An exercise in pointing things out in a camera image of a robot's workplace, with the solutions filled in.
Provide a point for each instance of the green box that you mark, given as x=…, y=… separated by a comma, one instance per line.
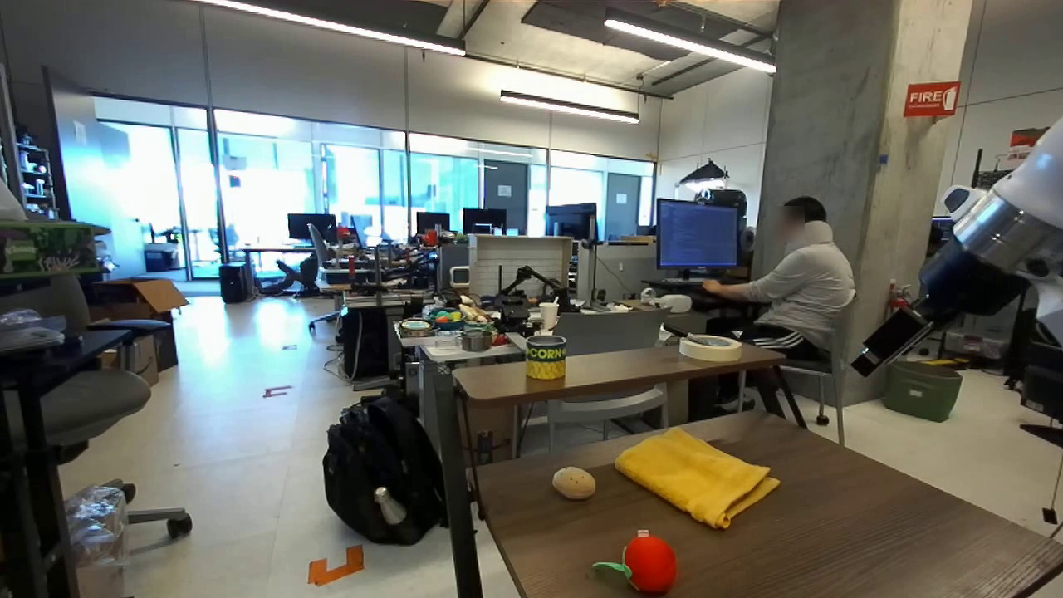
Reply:
x=45, y=245

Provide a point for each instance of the computer monitor blue screen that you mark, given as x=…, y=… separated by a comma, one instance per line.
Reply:
x=697, y=237

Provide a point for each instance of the red toy vegetable green stem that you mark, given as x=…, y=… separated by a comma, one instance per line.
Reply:
x=651, y=564

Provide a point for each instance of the white desk partition panel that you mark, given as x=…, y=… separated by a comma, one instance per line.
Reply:
x=502, y=256

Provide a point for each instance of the red fire sign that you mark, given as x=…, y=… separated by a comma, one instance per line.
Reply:
x=932, y=101

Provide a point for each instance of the red fire extinguisher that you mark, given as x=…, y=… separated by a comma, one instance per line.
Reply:
x=893, y=297

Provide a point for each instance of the beige potato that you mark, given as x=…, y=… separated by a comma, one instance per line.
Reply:
x=571, y=483

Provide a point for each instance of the green storage bin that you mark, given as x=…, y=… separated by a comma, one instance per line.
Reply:
x=922, y=390

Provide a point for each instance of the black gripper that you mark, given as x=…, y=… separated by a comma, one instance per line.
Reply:
x=975, y=286

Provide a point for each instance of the open cardboard box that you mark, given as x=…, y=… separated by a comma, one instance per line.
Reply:
x=143, y=297

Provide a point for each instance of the white chair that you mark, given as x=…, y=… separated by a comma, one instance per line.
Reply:
x=601, y=405

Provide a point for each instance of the long ceiling light strip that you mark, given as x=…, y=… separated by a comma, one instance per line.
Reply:
x=570, y=109
x=332, y=25
x=686, y=43

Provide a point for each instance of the seated person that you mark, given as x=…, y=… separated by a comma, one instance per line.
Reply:
x=809, y=286

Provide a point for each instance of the black metal shelf rack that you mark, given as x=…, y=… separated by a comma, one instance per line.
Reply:
x=975, y=166

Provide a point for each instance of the brown wooden desk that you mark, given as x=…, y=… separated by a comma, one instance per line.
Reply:
x=599, y=369

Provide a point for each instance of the grey office chair with armrest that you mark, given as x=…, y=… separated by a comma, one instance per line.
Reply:
x=93, y=402

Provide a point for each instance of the black computer monitor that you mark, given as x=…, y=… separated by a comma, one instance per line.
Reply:
x=434, y=219
x=570, y=219
x=481, y=219
x=314, y=228

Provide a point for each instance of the black lamp shade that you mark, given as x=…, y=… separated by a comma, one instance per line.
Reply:
x=701, y=173

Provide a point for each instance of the red white carton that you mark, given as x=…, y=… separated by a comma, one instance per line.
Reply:
x=1023, y=136

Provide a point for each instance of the black trash bin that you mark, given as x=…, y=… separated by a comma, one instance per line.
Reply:
x=232, y=283

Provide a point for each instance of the clear plastic bottle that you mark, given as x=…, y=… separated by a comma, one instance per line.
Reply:
x=98, y=532

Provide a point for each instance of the grey chair with metal legs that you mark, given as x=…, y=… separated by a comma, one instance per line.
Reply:
x=829, y=384

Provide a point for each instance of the orange floor tape marker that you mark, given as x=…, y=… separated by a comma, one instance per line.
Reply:
x=323, y=574

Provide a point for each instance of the black backpack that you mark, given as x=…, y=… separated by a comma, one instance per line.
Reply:
x=376, y=466

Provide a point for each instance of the white tape roll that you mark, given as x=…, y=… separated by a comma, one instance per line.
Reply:
x=710, y=347

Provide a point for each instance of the black slanted metal pole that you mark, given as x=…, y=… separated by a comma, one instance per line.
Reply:
x=455, y=477

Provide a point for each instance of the yellow green wipes canister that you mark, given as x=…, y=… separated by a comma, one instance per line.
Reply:
x=546, y=361

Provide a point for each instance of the small black robot arm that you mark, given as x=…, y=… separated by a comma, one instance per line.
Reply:
x=519, y=286

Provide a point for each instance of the yellow towel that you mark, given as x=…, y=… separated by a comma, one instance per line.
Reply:
x=697, y=480

